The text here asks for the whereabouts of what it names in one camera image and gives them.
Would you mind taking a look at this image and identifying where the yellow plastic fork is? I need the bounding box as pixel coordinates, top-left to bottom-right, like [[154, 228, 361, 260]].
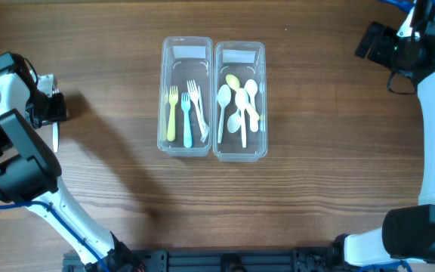
[[167, 85, 179, 141]]

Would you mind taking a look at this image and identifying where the white fork wide handle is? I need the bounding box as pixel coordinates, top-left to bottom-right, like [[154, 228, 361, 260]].
[[181, 92, 193, 148]]

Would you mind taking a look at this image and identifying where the white fork slanted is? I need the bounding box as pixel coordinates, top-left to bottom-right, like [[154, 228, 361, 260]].
[[187, 80, 202, 136]]

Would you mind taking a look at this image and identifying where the white spoon wide handle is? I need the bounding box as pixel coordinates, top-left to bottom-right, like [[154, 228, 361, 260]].
[[245, 79, 259, 132]]

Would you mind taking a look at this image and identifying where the white fork tines down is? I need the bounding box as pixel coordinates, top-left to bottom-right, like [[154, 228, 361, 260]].
[[197, 86, 209, 143]]

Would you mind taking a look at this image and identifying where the clear plastic container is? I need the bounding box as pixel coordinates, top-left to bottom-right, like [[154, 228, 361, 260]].
[[157, 36, 213, 157], [211, 41, 268, 162]]

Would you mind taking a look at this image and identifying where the yellow plastic spoon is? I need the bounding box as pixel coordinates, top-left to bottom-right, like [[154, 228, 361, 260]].
[[226, 74, 259, 121]]

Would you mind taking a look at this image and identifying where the white spoon thin handle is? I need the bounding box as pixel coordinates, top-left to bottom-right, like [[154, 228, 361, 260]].
[[217, 84, 231, 144]]

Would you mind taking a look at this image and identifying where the white spoon slanted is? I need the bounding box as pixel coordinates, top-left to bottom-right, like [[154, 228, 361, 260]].
[[227, 109, 241, 134]]

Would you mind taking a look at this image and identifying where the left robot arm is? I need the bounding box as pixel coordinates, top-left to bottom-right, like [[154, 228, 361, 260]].
[[0, 51, 145, 271]]

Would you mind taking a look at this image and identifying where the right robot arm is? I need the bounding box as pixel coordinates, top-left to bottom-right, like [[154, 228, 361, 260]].
[[327, 0, 435, 271]]

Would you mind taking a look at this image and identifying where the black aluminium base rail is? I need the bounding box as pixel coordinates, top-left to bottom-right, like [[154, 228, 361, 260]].
[[63, 247, 398, 272]]

